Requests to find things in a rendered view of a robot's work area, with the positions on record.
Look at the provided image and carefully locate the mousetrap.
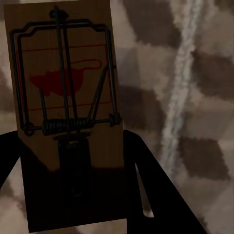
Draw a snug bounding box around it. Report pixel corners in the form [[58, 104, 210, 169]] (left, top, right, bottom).
[[3, 0, 126, 233]]

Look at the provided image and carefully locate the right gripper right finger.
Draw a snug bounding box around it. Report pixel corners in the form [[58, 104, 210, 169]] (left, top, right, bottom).
[[123, 129, 207, 234]]

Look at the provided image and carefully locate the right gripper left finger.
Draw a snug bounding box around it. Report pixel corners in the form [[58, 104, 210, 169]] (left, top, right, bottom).
[[0, 130, 20, 188]]

